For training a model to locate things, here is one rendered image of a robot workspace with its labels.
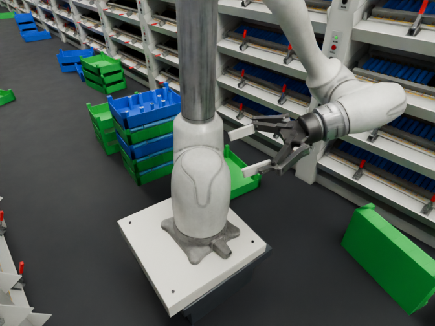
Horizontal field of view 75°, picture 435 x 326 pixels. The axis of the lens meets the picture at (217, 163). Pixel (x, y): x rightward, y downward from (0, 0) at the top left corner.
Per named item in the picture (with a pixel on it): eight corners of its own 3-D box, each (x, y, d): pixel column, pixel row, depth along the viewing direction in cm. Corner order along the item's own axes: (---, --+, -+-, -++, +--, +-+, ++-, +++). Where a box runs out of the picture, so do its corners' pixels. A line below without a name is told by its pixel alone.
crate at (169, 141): (132, 160, 129) (129, 145, 124) (117, 140, 143) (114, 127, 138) (189, 140, 143) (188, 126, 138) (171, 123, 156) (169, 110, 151)
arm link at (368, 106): (351, 146, 69) (326, 122, 80) (414, 125, 68) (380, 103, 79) (351, 107, 63) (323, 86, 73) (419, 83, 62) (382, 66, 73)
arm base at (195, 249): (202, 277, 74) (202, 266, 71) (158, 225, 88) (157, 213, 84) (251, 242, 84) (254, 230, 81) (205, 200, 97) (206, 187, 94)
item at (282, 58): (316, 84, 117) (315, 55, 106) (218, 52, 153) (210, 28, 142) (344, 55, 122) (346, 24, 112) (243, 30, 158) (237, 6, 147)
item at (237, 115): (300, 158, 140) (298, 140, 130) (218, 115, 176) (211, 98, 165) (324, 131, 145) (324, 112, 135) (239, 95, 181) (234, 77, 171)
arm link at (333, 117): (351, 114, 64) (325, 123, 64) (347, 142, 70) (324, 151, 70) (331, 93, 70) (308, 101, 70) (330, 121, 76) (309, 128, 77)
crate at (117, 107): (125, 130, 120) (121, 113, 115) (110, 112, 133) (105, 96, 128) (187, 111, 133) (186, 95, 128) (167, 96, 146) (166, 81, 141)
